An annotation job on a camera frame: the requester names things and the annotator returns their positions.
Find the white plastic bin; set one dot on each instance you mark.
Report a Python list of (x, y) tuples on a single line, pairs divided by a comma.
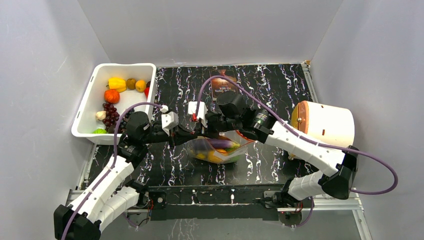
[(85, 122)]

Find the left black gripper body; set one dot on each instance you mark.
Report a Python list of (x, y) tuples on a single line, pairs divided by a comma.
[(154, 136)]

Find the clear zip top bag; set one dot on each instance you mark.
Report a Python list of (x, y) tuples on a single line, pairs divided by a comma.
[(201, 144)]

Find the purple eggplant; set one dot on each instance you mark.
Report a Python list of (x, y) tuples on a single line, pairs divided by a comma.
[(220, 143)]

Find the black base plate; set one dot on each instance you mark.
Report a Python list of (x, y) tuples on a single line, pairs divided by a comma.
[(212, 202)]

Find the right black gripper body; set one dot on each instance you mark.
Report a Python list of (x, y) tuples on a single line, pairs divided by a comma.
[(208, 124)]

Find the black grape bunch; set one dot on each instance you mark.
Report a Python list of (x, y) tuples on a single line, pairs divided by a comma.
[(125, 119)]

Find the garlic bulb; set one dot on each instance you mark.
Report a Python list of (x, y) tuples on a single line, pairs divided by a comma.
[(101, 115)]

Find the dark red grape bunch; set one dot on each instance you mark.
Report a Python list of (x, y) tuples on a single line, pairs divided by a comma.
[(112, 115)]

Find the orange persimmon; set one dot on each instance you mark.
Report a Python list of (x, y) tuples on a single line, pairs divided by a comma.
[(111, 96)]

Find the small orange round fruit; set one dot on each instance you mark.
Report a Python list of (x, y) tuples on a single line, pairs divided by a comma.
[(140, 86)]

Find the yellow pear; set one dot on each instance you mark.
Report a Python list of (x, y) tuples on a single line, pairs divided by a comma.
[(201, 155)]

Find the brown yellow round fruit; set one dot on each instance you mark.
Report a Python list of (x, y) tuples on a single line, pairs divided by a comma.
[(131, 83)]

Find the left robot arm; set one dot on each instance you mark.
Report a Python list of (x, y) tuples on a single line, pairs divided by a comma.
[(86, 217)]

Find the book with dark cover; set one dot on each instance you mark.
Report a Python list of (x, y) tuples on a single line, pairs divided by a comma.
[(219, 85)]

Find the yellow bell pepper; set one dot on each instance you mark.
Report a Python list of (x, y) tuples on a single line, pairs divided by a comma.
[(118, 84)]

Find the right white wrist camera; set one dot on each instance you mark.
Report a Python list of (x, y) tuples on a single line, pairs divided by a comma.
[(197, 112)]

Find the aluminium frame rail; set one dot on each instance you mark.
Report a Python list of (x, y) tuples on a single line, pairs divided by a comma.
[(288, 216)]

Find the red fruit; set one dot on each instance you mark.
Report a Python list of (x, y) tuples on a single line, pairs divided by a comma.
[(146, 92)]

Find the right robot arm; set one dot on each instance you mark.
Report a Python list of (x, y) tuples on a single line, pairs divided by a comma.
[(337, 166)]

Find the green cabbage toy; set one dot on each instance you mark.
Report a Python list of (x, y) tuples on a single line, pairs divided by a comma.
[(100, 131)]

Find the green round fruit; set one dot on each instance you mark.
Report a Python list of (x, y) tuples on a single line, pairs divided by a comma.
[(234, 153)]

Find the white cylinder orange lid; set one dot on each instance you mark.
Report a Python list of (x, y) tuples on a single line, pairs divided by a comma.
[(329, 124)]

